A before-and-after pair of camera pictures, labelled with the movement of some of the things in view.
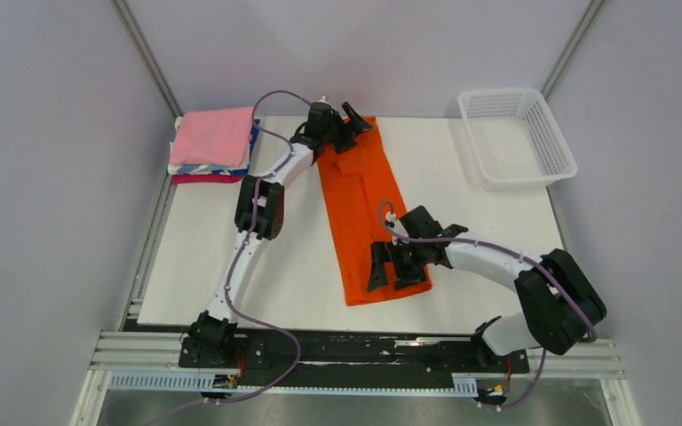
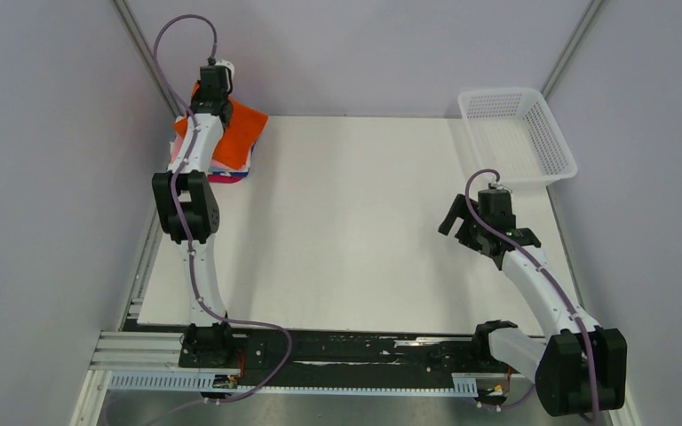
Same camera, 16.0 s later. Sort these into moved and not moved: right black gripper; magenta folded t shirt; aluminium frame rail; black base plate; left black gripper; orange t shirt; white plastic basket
Moved: orange t shirt; left black gripper; right black gripper
Not moved: magenta folded t shirt; black base plate; aluminium frame rail; white plastic basket
